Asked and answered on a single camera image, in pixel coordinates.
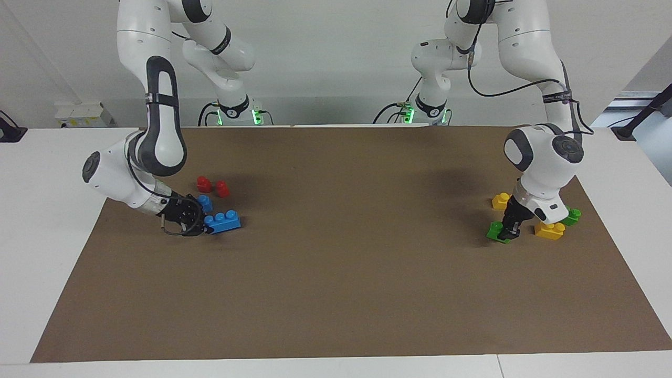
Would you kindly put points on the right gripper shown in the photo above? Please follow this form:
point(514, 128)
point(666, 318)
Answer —
point(178, 209)

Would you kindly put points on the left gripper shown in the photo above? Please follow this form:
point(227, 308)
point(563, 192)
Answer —
point(517, 210)

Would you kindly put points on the long blue toy block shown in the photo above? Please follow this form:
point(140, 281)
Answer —
point(226, 220)

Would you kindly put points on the green toy block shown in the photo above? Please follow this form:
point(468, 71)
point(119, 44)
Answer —
point(572, 216)
point(495, 231)

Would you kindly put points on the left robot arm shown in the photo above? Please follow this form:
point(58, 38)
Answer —
point(546, 157)

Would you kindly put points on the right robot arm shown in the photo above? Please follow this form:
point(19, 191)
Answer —
point(157, 131)

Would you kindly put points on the small blue toy block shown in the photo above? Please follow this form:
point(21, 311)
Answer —
point(205, 202)

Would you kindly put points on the small yellow toy block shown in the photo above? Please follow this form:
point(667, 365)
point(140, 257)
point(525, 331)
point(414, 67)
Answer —
point(501, 200)

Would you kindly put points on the red toy block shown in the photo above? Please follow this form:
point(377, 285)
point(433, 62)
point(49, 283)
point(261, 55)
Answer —
point(203, 184)
point(222, 189)

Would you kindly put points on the large yellow toy block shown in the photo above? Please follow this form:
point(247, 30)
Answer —
point(549, 230)

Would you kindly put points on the black stand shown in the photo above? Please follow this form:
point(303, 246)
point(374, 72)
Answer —
point(638, 118)
point(10, 131)

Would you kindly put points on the white box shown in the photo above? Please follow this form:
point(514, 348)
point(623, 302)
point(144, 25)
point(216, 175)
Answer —
point(84, 114)

